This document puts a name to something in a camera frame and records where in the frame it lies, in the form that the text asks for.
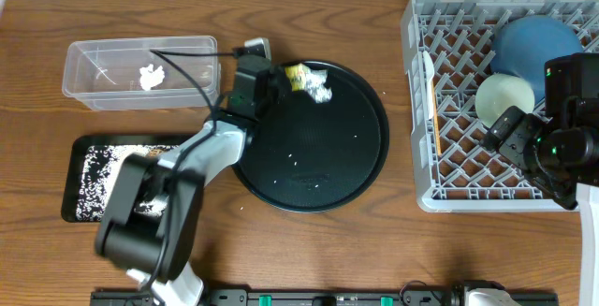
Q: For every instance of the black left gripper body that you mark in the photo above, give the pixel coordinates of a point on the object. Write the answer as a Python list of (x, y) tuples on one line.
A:
[(273, 80)]

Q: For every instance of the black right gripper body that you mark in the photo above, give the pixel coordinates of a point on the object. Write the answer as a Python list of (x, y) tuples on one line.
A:
[(495, 128)]

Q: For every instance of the yellow wrapper scrap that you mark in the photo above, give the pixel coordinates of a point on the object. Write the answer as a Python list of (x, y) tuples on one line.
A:
[(298, 76)]

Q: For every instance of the foil wrapper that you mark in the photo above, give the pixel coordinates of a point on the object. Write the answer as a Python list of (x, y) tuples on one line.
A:
[(315, 86)]

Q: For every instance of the pale green bowl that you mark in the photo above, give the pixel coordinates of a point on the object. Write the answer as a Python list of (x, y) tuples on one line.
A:
[(499, 92)]

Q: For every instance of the wooden chopstick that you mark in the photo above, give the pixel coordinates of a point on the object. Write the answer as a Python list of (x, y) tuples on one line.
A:
[(437, 133)]

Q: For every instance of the dark blue bowl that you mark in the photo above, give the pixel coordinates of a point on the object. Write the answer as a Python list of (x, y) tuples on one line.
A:
[(524, 46)]

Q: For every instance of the white plastic knife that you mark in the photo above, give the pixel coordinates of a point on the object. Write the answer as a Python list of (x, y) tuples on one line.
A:
[(429, 74)]

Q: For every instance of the white tissue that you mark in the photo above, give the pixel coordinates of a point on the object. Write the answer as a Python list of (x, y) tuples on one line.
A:
[(150, 77)]

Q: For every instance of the pile of rice grains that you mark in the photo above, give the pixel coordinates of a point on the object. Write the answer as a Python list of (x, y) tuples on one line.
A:
[(101, 165)]

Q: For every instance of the brown shiitake mushroom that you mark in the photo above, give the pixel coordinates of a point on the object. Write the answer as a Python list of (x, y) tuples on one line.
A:
[(157, 151)]

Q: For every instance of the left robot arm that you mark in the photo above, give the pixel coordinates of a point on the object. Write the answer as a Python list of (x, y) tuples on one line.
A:
[(149, 224)]

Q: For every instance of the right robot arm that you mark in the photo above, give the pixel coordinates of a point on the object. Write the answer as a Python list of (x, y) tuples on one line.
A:
[(560, 157)]

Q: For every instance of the grey plastic dishwasher rack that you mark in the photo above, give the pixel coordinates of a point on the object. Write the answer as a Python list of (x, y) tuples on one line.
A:
[(458, 35)]

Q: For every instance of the round black tray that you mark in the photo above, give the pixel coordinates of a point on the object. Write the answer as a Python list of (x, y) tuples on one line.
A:
[(309, 157)]

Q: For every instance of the clear plastic bin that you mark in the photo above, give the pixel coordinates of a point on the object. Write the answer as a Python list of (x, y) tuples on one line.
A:
[(104, 74)]

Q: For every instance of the black rectangular tray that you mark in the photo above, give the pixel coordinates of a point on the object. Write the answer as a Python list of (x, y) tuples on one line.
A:
[(79, 148)]

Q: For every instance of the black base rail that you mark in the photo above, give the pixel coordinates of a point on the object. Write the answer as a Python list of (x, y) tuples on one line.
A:
[(415, 293)]

